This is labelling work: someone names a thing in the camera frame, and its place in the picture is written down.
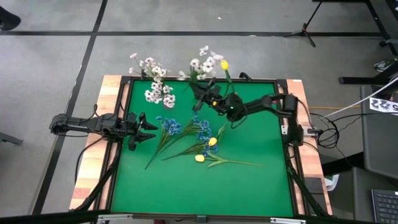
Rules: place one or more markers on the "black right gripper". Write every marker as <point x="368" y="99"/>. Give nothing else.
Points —
<point x="219" y="99"/>

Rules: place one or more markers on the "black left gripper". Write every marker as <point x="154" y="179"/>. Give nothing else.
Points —
<point x="132" y="130"/>

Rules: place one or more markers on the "white artificial flower bunch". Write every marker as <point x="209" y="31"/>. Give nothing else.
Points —
<point x="206" y="67"/>
<point x="156" y="70"/>

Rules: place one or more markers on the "blue artificial flower bunch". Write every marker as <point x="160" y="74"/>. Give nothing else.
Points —
<point x="170" y="126"/>
<point x="202" y="126"/>

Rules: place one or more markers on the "yellow artificial tulip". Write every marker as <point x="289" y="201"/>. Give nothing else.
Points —
<point x="199" y="158"/>
<point x="212" y="141"/>
<point x="224" y="64"/>

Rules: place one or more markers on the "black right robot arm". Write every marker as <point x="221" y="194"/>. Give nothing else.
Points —
<point x="264" y="104"/>

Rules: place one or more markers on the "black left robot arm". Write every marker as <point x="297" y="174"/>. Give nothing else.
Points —
<point x="81" y="124"/>

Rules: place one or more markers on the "green table mat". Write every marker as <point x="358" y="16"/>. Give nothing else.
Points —
<point x="186" y="193"/>

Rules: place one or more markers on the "black tripod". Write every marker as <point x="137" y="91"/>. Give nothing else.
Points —
<point x="303" y="31"/>

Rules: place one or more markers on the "small grey adapter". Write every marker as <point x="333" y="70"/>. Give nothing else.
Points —
<point x="311" y="130"/>

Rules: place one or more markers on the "grey furniture foot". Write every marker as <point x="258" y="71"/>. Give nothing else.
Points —
<point x="9" y="138"/>

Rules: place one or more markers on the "black metal stand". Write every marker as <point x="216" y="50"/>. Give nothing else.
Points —
<point x="357" y="80"/>

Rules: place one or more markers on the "white crumpled bag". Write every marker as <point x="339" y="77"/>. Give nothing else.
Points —
<point x="332" y="182"/>

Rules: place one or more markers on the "person's shoe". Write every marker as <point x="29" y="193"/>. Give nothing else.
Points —
<point x="7" y="20"/>
<point x="384" y="65"/>

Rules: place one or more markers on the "white number tag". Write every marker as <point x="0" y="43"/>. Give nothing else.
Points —
<point x="381" y="105"/>

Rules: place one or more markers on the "grey desk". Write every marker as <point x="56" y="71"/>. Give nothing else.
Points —
<point x="379" y="140"/>
<point x="362" y="199"/>

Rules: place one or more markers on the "black keyboard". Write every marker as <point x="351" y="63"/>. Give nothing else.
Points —
<point x="385" y="207"/>

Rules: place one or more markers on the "black frame strut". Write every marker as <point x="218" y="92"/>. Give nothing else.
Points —
<point x="306" y="193"/>
<point x="99" y="186"/>

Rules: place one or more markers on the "silver metal bracket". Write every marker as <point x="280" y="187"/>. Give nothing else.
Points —
<point x="115" y="216"/>
<point x="287" y="221"/>

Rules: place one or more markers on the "black frame bar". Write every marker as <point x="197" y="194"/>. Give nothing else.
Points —
<point x="46" y="217"/>

